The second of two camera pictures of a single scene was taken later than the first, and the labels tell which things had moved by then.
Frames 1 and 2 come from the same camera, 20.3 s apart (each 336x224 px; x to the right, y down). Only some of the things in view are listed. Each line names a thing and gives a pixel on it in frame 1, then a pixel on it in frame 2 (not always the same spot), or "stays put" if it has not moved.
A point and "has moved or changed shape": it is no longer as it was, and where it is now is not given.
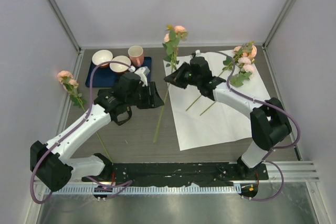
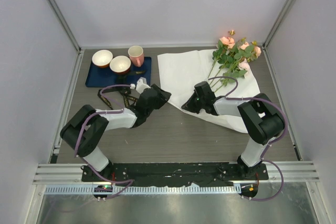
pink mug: (136, 55) stays put
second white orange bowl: (119, 68) stays put
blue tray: (104, 76) stays put
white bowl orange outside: (102, 56) stays put
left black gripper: (154, 99) → (161, 100)
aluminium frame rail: (294, 171) stays put
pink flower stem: (248, 49) → (255, 53)
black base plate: (136, 174) stays put
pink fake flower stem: (70, 85) → (225, 44)
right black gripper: (177, 78) → (189, 106)
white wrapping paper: (199, 121) has moved or changed shape
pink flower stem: (172, 37) → (240, 50)
